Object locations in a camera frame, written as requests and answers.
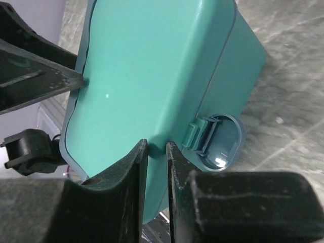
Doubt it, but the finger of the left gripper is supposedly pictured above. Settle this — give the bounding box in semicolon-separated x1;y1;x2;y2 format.
1;2;77;73

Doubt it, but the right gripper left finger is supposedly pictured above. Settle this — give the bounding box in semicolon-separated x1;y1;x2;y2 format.
1;139;148;242

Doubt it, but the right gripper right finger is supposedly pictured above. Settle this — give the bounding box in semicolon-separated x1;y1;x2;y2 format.
166;142;323;242

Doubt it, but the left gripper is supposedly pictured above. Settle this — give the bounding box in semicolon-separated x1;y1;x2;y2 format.
1;40;86;176

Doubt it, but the teal medicine box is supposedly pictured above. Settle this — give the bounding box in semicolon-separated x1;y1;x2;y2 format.
60;1;266;223

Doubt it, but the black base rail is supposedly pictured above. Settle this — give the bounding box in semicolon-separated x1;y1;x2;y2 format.
140;212;171;243

